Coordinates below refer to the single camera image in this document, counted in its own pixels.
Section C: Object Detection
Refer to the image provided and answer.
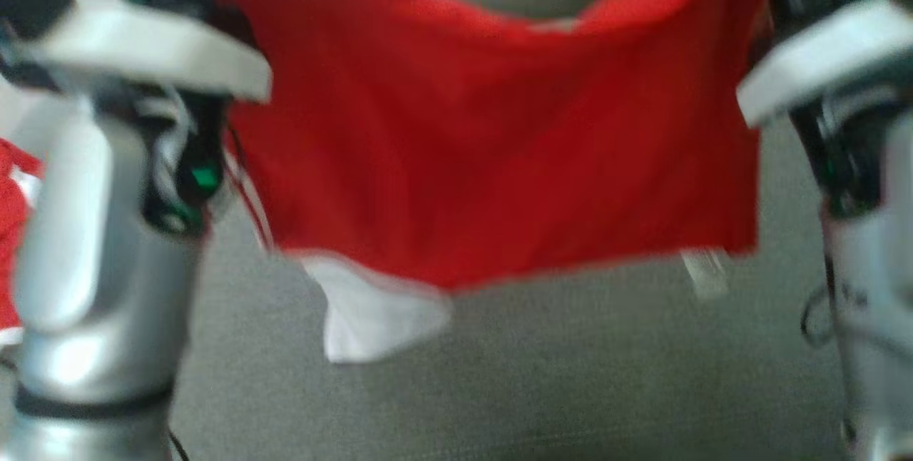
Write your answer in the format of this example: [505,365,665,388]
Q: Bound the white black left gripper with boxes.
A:
[21,0,272,235]

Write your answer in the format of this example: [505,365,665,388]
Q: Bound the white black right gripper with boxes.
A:
[737,0,913,221]

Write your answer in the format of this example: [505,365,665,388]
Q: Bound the red basketball shorts number 23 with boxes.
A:
[0,138,45,348]

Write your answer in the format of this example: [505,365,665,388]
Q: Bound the red t-shirt with white sleeves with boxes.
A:
[210,0,770,365]

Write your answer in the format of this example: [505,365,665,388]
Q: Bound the large grey sofa seat cushion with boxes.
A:
[0,76,857,461]

